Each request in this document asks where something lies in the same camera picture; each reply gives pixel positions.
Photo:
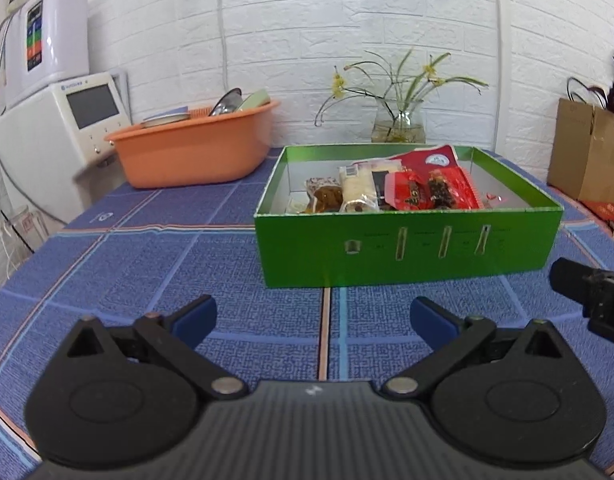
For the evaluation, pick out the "pale snack packet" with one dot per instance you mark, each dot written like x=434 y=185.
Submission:
x=382 y=165

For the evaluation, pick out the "small dark snack packet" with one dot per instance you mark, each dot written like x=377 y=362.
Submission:
x=381 y=187

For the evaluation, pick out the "flat red box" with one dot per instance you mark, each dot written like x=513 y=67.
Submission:
x=607 y=210

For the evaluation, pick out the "red nut packet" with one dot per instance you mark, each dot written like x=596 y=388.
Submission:
x=432 y=157

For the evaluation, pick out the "orange plastic basin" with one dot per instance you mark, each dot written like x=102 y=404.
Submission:
x=197 y=155

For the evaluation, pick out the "glass vase with yellow flowers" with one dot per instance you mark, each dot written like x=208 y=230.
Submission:
x=399 y=127

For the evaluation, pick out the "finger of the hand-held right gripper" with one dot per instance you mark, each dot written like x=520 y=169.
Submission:
x=572 y=280
x=612 y=327

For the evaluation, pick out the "metal pot lid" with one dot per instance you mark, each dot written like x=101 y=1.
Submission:
x=226 y=102

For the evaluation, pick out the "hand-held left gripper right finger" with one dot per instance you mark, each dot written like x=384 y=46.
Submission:
x=432 y=319

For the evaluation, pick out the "white appliance with screen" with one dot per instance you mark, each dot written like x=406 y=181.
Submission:
x=37 y=150

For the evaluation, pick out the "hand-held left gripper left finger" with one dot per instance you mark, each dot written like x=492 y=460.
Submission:
x=197 y=316

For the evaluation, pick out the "blue flat board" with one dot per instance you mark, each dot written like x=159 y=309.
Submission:
x=164 y=116

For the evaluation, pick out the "blue checked tablecloth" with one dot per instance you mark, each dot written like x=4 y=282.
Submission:
x=162 y=260

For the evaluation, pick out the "wall socket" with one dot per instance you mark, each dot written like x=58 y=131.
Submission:
x=24 y=230

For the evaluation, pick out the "red brown snack packet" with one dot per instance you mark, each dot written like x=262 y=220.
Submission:
x=408 y=191
x=454 y=190

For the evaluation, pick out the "cream snack packet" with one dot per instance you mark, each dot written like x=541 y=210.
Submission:
x=357 y=190

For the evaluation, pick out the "white water purifier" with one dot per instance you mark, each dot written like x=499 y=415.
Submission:
x=52 y=35

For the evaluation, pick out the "brown paper bag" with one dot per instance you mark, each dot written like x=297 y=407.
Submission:
x=587 y=160

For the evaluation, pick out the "pale green plate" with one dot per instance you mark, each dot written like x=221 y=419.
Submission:
x=254 y=100

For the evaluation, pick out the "green cardboard box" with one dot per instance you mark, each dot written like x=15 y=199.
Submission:
x=412 y=260

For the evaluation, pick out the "clear brown pastry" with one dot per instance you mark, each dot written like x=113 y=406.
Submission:
x=326 y=197

